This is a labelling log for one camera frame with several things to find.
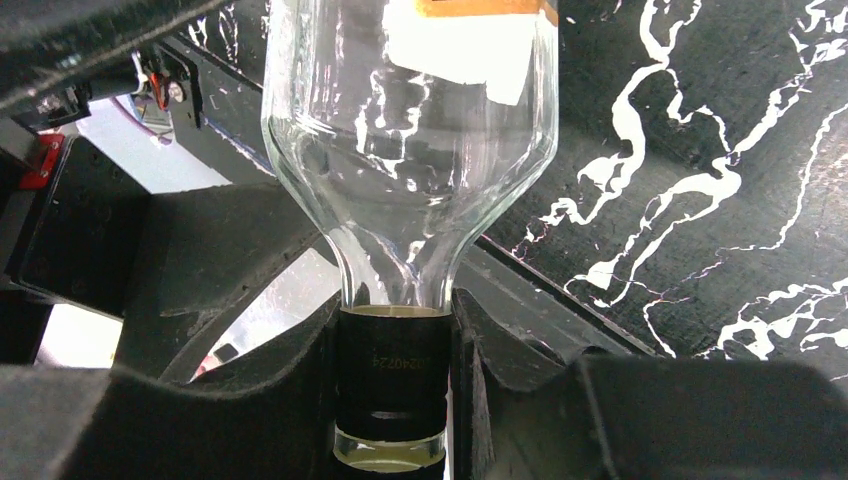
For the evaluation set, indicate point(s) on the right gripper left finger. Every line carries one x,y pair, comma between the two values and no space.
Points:
264,415

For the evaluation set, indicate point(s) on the clear bottle black cap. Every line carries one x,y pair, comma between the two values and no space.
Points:
404,129

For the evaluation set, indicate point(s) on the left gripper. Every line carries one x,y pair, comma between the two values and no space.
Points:
110,198

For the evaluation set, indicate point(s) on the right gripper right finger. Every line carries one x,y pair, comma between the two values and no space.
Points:
520,413

